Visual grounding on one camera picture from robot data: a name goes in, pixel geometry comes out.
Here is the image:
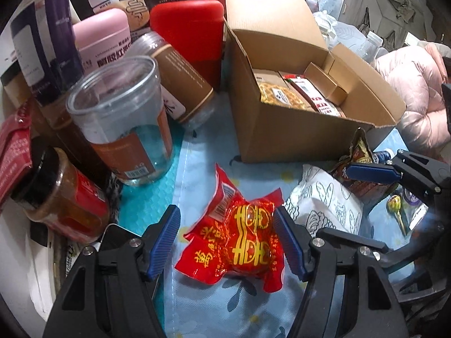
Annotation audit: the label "yellow green lollipop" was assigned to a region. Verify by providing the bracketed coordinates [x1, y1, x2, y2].
[387, 194, 407, 236]

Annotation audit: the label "white patterned snack packet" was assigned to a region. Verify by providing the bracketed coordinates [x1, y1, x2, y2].
[284, 164, 365, 235]

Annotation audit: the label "green brown cone packet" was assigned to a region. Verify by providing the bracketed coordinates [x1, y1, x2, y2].
[329, 127, 392, 198]

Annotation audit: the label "slim rectangular box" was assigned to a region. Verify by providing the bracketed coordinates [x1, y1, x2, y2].
[304, 62, 349, 105]

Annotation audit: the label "silver purple snack packet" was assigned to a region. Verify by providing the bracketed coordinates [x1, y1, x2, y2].
[402, 186, 430, 233]

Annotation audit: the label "black lid sauce jar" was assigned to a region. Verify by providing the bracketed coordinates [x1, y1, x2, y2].
[10, 146, 111, 245]

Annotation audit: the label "blue white tablet tube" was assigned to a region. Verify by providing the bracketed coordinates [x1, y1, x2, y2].
[372, 149, 397, 163]

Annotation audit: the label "white cabinet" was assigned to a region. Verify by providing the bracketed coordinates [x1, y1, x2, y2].
[338, 0, 445, 48]

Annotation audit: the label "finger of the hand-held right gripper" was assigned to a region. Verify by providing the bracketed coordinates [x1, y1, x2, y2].
[346, 150, 444, 201]
[373, 225, 448, 291]

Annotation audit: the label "long red snack packet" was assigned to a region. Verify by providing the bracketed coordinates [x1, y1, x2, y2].
[278, 72, 348, 117]

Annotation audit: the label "pink puffer jacket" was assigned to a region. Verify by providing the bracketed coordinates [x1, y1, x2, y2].
[373, 42, 451, 155]

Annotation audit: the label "dark purple labelled jar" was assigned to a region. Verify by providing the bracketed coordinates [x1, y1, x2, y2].
[44, 0, 85, 92]

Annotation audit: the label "brown cardboard box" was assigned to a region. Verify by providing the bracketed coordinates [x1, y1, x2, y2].
[223, 0, 407, 164]

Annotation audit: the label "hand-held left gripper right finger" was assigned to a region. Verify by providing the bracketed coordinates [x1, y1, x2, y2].
[273, 205, 411, 338]

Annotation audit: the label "clear jar orange label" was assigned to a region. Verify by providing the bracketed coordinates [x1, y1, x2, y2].
[66, 55, 175, 187]

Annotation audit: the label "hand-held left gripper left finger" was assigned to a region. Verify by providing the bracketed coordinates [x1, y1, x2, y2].
[42, 204, 182, 338]

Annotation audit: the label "pink lidded jar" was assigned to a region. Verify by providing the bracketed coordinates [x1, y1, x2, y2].
[72, 9, 134, 78]

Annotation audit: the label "red lidded jar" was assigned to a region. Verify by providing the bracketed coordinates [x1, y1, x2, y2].
[150, 0, 225, 90]

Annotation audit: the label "yellow waffle snack packet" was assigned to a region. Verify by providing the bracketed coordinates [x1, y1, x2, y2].
[257, 74, 312, 111]

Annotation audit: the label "red gold candy packet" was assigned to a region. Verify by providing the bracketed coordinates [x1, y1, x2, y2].
[174, 164, 285, 293]

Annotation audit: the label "beige lid jar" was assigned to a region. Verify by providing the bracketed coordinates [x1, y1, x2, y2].
[0, 61, 32, 113]

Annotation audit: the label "clear plastic water bottle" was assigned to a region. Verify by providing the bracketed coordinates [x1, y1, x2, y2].
[356, 30, 384, 64]

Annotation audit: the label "navy white labelled jar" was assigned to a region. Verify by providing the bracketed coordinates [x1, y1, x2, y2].
[9, 2, 59, 108]

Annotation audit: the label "dark red sachets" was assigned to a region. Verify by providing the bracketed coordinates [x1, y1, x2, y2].
[0, 107, 34, 208]

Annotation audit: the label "blue floral tablecloth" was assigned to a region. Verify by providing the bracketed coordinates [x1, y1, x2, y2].
[116, 88, 423, 338]

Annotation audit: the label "pale blue plastic bag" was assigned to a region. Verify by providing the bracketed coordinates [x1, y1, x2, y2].
[313, 10, 363, 53]

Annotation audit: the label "clear jar brown label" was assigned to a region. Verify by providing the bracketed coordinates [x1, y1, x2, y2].
[132, 31, 216, 127]

